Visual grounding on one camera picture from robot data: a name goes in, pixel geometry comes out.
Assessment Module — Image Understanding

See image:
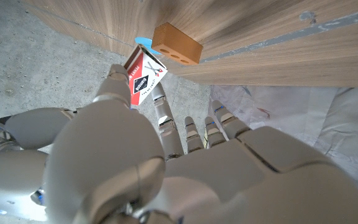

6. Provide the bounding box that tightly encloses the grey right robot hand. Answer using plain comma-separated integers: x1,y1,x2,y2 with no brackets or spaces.
0,107,77,222

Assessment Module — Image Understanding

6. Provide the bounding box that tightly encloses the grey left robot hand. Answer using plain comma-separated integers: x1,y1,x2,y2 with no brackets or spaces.
44,64,358,224

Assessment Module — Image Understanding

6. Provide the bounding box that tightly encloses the red white match box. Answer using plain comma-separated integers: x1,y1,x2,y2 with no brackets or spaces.
123,44,168,106

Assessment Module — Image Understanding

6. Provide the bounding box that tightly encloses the wooden block with two holes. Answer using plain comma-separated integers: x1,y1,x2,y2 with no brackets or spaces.
151,22,204,66

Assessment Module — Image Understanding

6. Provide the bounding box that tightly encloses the blue round disc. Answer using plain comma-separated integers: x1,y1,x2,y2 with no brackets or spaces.
134,37,162,55

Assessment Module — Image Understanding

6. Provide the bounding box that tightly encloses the grey tape outline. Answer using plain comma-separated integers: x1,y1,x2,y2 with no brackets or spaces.
199,7,358,63

